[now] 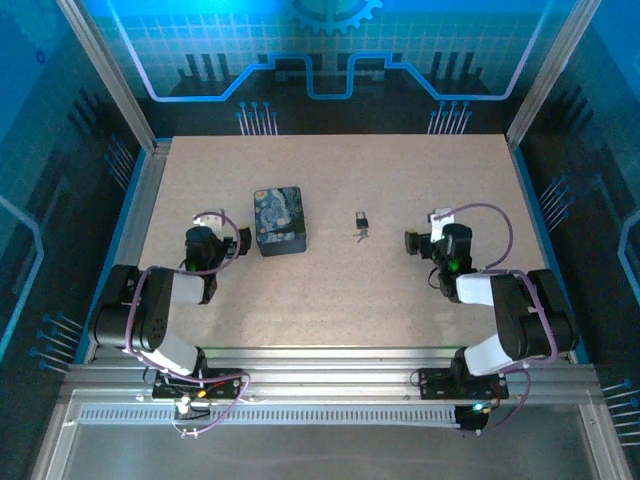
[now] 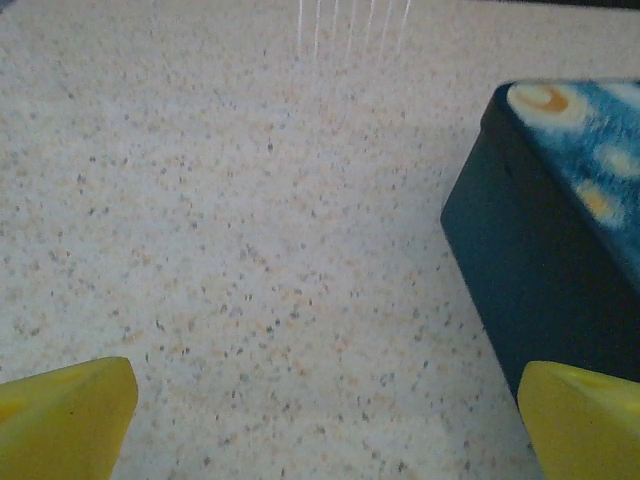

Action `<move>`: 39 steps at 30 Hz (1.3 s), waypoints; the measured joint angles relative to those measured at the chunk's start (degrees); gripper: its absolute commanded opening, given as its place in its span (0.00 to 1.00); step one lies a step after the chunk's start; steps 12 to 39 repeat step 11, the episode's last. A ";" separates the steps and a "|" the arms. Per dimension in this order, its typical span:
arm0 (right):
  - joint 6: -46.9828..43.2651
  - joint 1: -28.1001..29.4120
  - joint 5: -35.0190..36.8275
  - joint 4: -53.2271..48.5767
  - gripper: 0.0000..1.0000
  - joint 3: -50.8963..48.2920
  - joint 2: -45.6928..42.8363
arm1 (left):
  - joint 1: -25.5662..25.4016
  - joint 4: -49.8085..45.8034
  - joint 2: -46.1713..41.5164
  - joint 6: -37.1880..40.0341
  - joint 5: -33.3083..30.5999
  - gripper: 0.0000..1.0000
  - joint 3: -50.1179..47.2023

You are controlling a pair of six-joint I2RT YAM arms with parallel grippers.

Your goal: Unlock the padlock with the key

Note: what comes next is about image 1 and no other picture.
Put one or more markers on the starry night print tin box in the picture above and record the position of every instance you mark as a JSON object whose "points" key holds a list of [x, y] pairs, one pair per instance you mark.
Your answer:
{"points": [[277, 210]]}

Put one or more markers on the small silver key bunch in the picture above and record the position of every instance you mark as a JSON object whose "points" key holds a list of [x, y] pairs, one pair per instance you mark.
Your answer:
{"points": [[361, 236]]}

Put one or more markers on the small dark padlock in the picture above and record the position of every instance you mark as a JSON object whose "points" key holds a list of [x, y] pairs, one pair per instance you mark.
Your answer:
{"points": [[362, 224]]}

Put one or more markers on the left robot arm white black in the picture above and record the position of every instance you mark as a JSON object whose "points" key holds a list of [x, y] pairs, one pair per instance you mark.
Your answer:
{"points": [[150, 320]]}

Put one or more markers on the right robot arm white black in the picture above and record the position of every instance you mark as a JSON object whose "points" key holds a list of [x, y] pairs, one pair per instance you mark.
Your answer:
{"points": [[525, 320]]}

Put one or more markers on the blue table edge strip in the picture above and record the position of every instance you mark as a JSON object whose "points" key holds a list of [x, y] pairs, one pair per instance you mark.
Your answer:
{"points": [[580, 354]]}

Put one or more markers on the black control box with lights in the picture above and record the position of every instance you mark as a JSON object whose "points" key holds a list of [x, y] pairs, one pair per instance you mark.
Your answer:
{"points": [[470, 420]]}

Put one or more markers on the grey metal platform sheet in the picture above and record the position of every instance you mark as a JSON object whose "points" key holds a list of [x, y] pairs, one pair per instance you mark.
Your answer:
{"points": [[325, 450]]}

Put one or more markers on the aluminium table side rail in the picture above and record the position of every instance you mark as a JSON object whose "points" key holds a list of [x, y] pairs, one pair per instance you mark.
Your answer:
{"points": [[136, 235]]}

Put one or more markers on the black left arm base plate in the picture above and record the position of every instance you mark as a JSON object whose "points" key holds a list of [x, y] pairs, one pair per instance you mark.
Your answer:
{"points": [[225, 380]]}

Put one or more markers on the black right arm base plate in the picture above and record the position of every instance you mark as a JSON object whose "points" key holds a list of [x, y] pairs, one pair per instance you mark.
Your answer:
{"points": [[432, 385]]}

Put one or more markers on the aluminium mounting rail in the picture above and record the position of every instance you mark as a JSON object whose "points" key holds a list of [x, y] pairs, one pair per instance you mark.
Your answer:
{"points": [[325, 375]]}

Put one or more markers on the aluminium frame post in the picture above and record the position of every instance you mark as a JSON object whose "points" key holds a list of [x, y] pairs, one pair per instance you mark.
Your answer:
{"points": [[550, 75], [107, 75]]}

